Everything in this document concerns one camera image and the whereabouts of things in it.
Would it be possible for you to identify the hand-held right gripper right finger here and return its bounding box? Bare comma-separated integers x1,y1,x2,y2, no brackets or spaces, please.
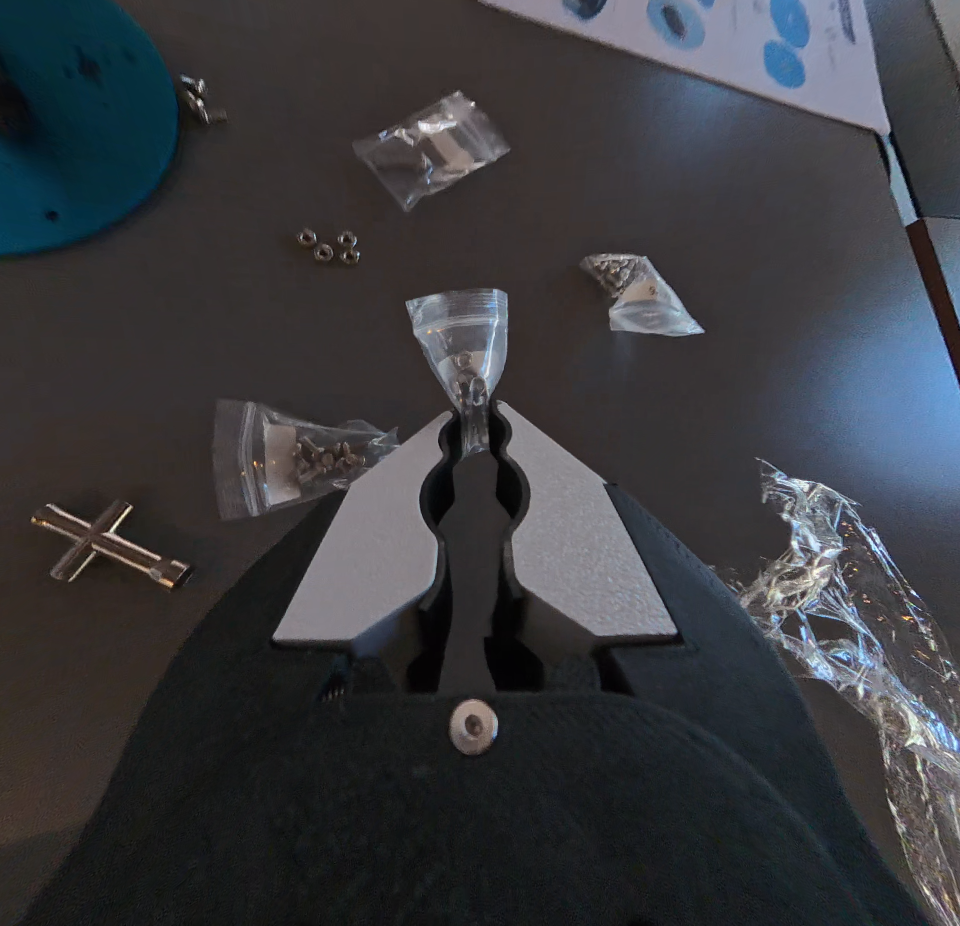
489,399,685,653

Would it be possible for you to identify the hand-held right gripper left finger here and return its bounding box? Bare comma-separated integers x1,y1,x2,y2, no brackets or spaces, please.
270,408,456,656

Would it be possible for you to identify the clear bag of nuts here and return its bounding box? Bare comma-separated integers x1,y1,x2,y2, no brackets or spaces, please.
405,287,513,460

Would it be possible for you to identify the dark grey desk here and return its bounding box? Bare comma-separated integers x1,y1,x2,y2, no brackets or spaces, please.
0,0,960,926

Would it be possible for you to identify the black desk flap panel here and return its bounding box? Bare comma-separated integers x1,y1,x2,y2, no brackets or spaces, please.
870,0,960,221

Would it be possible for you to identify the clear bag of screws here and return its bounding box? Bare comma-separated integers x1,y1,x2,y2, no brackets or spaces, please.
579,253,706,337
212,399,401,522

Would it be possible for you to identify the silver cross wrench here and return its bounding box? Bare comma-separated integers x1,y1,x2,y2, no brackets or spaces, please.
31,500,195,591

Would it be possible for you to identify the crumpled clear plastic wrap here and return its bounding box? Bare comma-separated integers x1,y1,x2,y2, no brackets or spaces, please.
712,457,960,926

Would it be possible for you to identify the flat clear bag white label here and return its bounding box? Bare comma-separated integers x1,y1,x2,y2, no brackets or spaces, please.
352,91,513,215

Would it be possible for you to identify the blue round metal plate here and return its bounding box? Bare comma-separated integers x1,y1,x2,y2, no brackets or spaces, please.
0,0,181,260

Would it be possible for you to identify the illustrated assembly manual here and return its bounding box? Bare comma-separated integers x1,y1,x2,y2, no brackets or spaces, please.
477,0,891,132

